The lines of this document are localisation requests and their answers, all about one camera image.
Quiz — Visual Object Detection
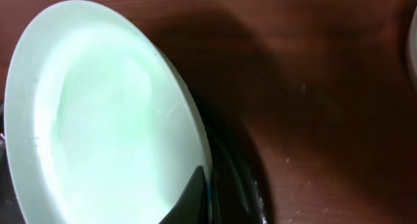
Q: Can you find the mint green plate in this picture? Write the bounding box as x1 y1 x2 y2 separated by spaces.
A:
407 10 417 89
4 0 212 223

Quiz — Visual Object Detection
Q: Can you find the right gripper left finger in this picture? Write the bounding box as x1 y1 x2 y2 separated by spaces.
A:
160 165 208 224

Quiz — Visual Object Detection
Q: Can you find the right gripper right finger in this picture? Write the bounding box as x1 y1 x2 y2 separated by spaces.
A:
213 170 253 224

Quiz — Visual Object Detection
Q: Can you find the round black serving tray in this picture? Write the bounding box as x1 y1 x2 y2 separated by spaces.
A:
0 87 273 224

